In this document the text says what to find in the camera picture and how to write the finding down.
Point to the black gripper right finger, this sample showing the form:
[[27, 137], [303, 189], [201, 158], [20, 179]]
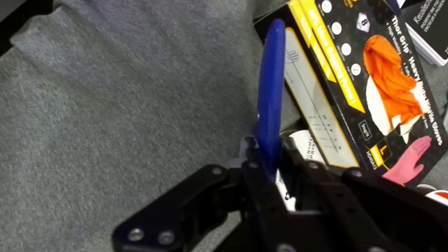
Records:
[[365, 214]]

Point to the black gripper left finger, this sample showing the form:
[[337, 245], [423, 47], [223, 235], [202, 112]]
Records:
[[197, 210]]

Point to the red ribbon spool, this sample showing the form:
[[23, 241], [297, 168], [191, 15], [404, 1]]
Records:
[[436, 194]]

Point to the black glove box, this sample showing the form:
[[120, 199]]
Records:
[[383, 92]]

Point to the grey tablecloth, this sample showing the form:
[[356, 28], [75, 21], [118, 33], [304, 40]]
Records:
[[117, 92]]

